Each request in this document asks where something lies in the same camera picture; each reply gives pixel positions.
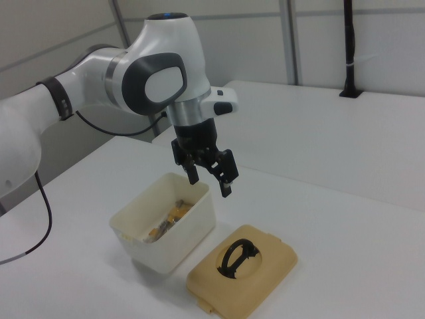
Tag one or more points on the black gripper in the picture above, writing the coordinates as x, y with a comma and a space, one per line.
196, 136

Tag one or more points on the grey partition post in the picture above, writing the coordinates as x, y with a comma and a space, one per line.
121, 23
293, 40

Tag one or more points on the white plastic tool case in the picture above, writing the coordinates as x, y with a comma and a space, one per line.
199, 226

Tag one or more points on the black pole with clamp base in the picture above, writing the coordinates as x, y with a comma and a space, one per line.
348, 33

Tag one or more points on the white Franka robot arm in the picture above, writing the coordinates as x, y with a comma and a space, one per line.
83, 76

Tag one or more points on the grey metal tool bit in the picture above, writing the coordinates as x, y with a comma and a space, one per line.
180, 203

